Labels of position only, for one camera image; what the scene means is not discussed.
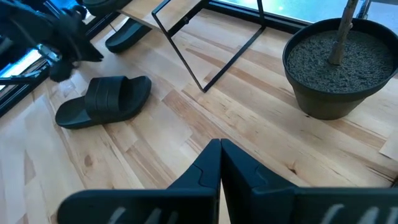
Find black plant pot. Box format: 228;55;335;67
282;17;398;121

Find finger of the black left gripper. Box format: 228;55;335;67
73;37;105;63

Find wooden shelf black metal legs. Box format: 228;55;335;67
119;0;267;93

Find black aluminium table frame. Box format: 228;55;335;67
0;0;312;119

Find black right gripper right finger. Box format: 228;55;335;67
221;138;398;224

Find green leafy small tree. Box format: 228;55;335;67
328;0;360;65

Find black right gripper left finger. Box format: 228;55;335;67
57;138;222;224

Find black slide sandal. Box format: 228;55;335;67
104;17;152;54
55;75;152;130

